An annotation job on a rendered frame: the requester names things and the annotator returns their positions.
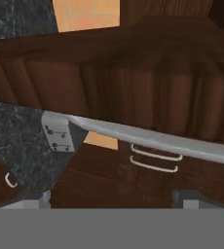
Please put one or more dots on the white wall outlet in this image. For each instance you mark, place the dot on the white wall outlet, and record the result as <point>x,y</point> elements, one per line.
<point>57,133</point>

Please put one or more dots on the long grey metal bar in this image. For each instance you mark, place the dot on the long grey metal bar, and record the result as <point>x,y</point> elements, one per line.
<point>156,140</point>

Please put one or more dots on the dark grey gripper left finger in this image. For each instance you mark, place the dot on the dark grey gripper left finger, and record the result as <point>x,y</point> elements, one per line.
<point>44,200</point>

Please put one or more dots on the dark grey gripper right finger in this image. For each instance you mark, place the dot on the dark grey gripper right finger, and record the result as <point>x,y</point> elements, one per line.
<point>182,195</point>

